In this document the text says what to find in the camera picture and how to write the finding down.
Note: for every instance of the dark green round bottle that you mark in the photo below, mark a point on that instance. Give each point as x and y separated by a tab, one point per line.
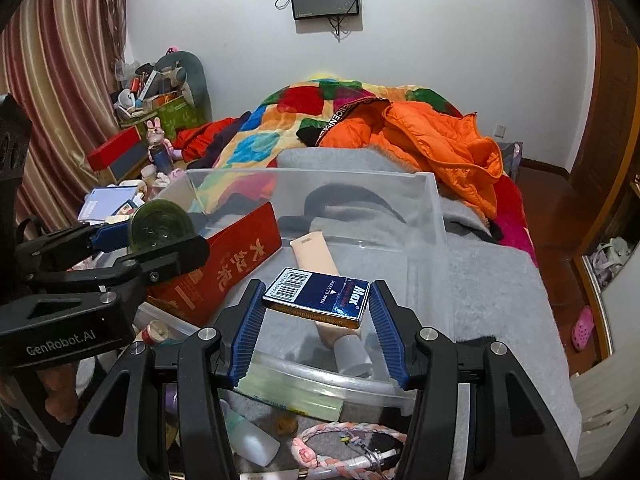
158	223

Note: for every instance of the red rectangular box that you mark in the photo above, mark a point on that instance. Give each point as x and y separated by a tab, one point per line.
113	148

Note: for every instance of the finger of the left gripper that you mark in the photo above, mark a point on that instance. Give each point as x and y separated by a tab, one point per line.
131	275
61	250

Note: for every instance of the wooden wardrobe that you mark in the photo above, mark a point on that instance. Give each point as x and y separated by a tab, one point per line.
608	150

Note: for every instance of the orange puffer jacket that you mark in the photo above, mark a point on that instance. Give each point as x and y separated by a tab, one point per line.
423	139

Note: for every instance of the striped curtain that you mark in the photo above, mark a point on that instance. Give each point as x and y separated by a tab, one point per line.
58	60

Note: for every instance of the grey blanket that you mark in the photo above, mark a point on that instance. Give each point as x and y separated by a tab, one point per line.
516	415

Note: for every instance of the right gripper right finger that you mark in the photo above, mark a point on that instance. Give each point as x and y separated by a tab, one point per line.
423	360

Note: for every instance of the grey plush toy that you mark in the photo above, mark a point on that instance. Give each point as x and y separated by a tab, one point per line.
185	69

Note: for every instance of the beige tube white cap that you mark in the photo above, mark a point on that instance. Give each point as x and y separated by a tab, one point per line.
351	357

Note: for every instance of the mint green small bottle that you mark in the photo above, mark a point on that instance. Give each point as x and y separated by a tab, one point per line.
247	440

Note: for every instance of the pink slipper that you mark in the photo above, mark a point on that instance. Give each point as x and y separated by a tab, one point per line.
582	329

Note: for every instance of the white pen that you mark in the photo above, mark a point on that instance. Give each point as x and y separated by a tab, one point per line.
362	467

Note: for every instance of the light green long box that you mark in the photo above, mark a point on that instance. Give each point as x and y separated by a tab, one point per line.
286	392

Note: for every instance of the blue white booklet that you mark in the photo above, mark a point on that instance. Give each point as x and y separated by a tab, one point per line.
101	203

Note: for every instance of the clear plastic storage bin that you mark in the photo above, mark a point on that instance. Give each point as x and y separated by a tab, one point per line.
378	226

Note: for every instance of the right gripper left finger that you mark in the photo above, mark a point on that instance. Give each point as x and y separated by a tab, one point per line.
215	357

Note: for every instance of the green gift bag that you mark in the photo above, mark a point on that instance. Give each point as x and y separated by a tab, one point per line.
175	115

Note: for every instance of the colourful patchwork quilt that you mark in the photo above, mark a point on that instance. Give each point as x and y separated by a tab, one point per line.
296	115

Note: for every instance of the pink bunny toy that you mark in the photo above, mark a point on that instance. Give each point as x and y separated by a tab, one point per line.
155	136

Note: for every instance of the blue staples box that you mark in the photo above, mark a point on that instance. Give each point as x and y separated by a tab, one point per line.
330	299

